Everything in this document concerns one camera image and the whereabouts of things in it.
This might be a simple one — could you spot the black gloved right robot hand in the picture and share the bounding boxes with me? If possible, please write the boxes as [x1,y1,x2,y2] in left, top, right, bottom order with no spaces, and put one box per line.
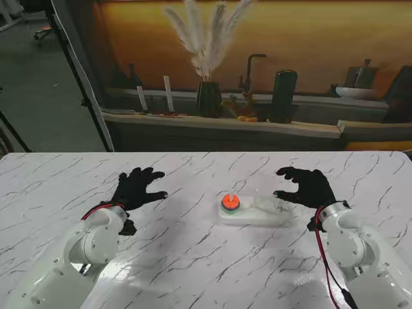
[272,166,338,210]

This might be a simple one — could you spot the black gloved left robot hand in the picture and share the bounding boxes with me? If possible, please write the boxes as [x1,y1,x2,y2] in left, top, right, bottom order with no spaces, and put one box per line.
[111,167,169,213]

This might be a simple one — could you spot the white Hanoi tower base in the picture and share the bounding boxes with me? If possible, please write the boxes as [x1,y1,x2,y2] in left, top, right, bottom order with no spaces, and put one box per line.
[220,189,290,228]

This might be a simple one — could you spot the small orange ring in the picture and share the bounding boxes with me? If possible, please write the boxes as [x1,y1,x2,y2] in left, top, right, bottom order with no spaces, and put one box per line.
[221,194,241,209]

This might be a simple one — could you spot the tray with red pieces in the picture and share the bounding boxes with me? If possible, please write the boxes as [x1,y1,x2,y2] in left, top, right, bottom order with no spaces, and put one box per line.
[138,111,183,118]

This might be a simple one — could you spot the stack of plates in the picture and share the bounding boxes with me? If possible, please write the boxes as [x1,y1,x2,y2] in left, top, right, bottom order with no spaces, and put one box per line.
[101,107,136,116]

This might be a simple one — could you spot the short wooden counter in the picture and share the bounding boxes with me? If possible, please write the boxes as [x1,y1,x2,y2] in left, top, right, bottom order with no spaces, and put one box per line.
[337,119,412,135]

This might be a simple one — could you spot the short white candle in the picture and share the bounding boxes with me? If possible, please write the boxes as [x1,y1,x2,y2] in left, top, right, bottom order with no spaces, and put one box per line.
[136,85,148,111]

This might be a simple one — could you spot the tall black cylinder appliance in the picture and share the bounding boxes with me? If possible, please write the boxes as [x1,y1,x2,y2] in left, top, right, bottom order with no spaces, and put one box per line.
[269,70,299,124]

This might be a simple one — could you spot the tall white candle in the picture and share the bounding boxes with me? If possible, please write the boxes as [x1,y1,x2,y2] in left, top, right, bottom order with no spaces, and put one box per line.
[163,75,176,113]

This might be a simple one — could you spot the white bowl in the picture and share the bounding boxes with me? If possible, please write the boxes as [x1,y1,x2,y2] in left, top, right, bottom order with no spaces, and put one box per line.
[335,86,377,100]

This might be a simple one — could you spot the tall dark glass bottle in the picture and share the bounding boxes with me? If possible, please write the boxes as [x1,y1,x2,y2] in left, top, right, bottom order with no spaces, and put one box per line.
[127,63,142,89]

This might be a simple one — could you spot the black tripod stand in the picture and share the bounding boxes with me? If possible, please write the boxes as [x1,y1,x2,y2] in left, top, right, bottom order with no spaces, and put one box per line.
[44,0,113,152]
[0,111,33,153]

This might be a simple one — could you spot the squat dark glass bottle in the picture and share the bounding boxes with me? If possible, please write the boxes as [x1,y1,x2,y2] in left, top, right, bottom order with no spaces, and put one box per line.
[112,64,128,88]

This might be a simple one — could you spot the brown coral figurine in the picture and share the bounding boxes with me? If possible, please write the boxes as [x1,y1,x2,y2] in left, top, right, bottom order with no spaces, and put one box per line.
[221,91,258,118]

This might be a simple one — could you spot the dark ribbed vase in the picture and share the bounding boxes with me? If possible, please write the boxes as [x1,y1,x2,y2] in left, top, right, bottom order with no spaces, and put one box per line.
[195,80,223,118]

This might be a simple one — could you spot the grey board with bottle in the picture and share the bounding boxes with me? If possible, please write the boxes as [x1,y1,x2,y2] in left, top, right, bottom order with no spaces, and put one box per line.
[342,59,379,88]

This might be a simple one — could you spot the dark angular box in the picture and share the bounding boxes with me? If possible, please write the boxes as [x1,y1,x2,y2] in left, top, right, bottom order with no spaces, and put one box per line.
[381,66,412,124]

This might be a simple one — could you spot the black kitchen faucet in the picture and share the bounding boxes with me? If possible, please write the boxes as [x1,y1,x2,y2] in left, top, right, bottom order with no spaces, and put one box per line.
[238,53,267,94]

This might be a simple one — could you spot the orange kitchen backdrop banner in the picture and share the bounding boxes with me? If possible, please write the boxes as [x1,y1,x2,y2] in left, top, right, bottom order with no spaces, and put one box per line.
[53,0,412,152]

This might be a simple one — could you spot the white pampas grass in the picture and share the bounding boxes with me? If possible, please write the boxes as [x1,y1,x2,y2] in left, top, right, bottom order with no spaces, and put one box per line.
[162,0,258,81]

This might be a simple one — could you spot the office chair base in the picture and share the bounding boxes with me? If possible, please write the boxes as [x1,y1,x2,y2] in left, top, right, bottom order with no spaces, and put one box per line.
[33,24,55,48]

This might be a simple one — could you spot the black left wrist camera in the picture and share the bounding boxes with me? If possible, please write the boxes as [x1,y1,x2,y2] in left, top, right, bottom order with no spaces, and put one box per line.
[118,218,138,236]

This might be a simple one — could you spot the red left arm cable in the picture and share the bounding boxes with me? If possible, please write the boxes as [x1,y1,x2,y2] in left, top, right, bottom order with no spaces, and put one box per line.
[80,201,126,221]

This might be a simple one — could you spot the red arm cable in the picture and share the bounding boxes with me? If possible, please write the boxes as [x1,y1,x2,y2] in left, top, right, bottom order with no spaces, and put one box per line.
[314,205,358,309]
[80,201,126,221]

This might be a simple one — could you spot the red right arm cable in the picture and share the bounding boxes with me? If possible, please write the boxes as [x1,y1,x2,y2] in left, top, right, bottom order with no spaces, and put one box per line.
[314,205,358,309]

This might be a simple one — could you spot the white desk frame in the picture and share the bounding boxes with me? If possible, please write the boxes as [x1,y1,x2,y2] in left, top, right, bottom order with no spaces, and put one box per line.
[0,0,26,32]

